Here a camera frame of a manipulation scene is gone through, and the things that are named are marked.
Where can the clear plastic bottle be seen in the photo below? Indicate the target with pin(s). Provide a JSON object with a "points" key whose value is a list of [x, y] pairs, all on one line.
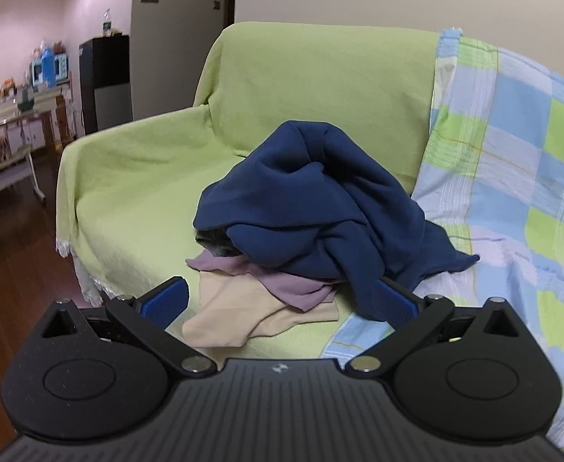
{"points": [[107, 21]]}

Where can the sofa with green cover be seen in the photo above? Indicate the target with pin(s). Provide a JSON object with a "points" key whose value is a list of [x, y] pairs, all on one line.
{"points": [[166, 178]]}

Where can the black refrigerator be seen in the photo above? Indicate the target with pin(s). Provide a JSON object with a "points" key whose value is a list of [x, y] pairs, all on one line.
{"points": [[104, 86]]}

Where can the light blue microwave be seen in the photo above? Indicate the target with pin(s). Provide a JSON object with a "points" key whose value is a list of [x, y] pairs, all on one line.
{"points": [[60, 68]]}

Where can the blue detergent bottle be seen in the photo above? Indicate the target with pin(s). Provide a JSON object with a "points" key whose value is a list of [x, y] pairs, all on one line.
{"points": [[47, 65]]}

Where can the blue green checked blanket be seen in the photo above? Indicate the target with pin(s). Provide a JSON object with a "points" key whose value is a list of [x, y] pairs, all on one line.
{"points": [[503, 178]]}

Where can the purple garment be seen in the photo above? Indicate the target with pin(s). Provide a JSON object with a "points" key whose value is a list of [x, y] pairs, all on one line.
{"points": [[291, 286]]}

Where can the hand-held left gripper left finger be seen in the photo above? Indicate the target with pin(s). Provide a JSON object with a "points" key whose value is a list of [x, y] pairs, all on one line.
{"points": [[167, 298]]}

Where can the green pot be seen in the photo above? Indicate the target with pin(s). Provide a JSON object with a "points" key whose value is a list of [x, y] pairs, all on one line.
{"points": [[25, 100]]}

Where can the navy blue garment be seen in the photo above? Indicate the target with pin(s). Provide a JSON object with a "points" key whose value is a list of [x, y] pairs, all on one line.
{"points": [[311, 202]]}

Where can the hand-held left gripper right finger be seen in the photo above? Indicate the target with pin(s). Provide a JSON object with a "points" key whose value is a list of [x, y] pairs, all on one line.
{"points": [[393, 305]]}

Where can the beige garment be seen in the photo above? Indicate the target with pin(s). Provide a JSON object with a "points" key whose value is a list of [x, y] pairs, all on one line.
{"points": [[234, 308]]}

